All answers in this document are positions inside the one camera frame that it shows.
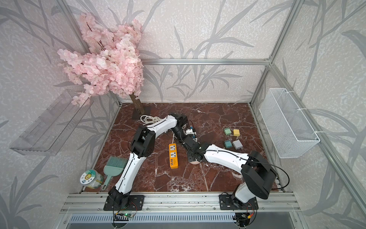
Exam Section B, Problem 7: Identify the round tape tin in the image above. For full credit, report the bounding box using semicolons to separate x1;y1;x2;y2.
79;169;104;189

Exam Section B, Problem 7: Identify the white wire mesh basket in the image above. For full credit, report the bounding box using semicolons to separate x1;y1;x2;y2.
259;88;320;159

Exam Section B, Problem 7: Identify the clear acrylic wall shelf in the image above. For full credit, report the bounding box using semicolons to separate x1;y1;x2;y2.
10;89;94;156

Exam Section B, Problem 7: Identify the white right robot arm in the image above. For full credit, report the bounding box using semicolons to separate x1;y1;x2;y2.
182;137;277;203

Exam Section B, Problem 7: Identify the white cable of blue strip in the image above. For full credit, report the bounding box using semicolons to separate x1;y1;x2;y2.
140;114;161;125

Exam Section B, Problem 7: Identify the white charger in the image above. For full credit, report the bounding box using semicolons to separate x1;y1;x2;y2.
232;140;243;150

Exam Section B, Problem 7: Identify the teal plug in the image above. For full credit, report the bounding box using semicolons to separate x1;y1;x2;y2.
224;140;233;149

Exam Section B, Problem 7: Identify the green dustpan brush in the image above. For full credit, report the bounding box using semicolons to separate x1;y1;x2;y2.
101;156;128;191

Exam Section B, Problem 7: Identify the pink cherry blossom tree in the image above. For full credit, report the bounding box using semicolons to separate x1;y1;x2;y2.
57;13;144;107

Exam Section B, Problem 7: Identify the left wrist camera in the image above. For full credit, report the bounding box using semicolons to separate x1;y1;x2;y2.
185;128;198;142

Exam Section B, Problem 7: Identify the orange power strip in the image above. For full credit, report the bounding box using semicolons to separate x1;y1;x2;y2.
169;143;178;169

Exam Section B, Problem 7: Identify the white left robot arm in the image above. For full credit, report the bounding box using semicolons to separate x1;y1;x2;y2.
108;113;197;206

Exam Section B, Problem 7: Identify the yellow plug adapter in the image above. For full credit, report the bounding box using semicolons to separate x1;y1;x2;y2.
233;129;240;138

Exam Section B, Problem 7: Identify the green plug adapter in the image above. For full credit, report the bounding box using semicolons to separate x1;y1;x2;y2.
224;128;232;135

